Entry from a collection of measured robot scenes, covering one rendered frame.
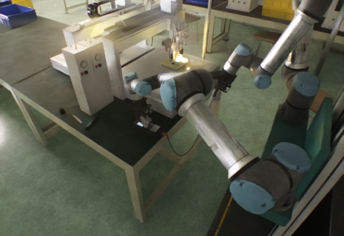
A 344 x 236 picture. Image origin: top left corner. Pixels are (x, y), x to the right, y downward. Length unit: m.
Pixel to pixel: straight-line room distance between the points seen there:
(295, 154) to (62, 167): 2.07
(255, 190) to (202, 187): 1.45
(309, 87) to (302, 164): 0.48
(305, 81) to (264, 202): 0.67
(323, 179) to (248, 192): 0.37
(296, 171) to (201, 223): 1.29
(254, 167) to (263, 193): 0.08
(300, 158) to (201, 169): 1.51
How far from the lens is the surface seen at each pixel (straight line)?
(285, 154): 0.77
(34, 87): 2.18
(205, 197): 2.05
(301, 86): 1.16
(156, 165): 2.21
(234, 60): 1.18
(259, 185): 0.69
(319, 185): 1.01
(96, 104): 1.65
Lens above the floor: 1.78
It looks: 39 degrees down
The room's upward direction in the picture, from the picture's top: straight up
